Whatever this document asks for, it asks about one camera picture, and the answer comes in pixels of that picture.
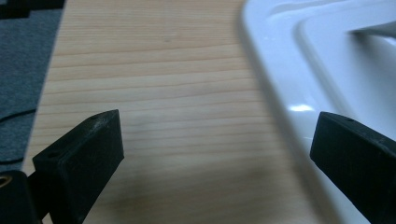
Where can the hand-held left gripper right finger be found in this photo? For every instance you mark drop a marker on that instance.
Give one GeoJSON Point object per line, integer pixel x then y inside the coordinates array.
{"type": "Point", "coordinates": [361, 168]}

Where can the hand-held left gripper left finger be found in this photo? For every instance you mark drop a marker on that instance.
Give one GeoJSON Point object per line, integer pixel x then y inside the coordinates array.
{"type": "Point", "coordinates": [81, 168]}

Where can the black metal stand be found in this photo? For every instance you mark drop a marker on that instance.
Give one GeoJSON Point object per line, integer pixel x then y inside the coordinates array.
{"type": "Point", "coordinates": [18, 7]}

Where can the white storage box lid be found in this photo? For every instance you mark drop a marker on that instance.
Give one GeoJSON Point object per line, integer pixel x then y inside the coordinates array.
{"type": "Point", "coordinates": [311, 62]}

